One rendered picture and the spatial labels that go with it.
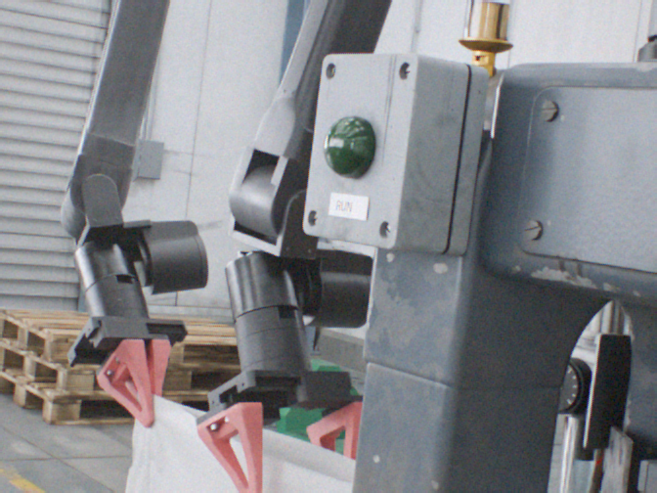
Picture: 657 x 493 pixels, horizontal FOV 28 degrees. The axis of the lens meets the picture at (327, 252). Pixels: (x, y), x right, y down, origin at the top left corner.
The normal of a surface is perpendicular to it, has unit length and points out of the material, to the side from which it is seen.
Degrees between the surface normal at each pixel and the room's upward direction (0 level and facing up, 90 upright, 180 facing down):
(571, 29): 90
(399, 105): 90
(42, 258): 87
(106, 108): 60
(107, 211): 65
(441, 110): 90
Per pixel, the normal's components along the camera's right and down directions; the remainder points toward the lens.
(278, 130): -0.75, -0.26
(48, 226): 0.57, 0.18
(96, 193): 0.32, -0.34
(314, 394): 0.58, -0.39
